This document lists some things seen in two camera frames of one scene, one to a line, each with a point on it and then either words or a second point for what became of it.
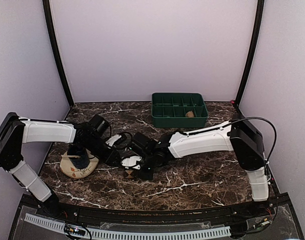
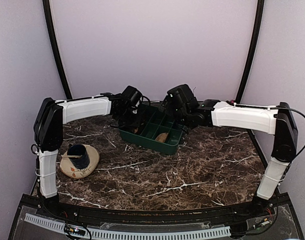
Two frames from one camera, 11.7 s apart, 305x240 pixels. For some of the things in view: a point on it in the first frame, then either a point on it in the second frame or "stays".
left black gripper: x=109 y=158 → x=137 y=123
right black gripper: x=148 y=176 → x=163 y=106
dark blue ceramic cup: x=80 y=162 stays
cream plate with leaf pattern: x=70 y=170 stays
